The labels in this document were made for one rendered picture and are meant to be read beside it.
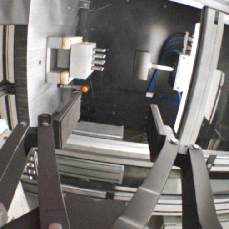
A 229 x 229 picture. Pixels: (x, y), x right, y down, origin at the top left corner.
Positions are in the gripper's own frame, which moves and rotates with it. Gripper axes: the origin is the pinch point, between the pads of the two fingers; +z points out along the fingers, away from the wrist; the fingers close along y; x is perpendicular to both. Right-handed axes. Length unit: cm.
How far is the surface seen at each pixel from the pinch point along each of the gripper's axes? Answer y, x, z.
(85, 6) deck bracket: -19, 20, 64
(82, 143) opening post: -7.4, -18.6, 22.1
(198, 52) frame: 16.8, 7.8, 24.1
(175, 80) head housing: 16.6, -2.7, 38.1
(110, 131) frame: -1.4, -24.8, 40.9
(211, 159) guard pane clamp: 28.0, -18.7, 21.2
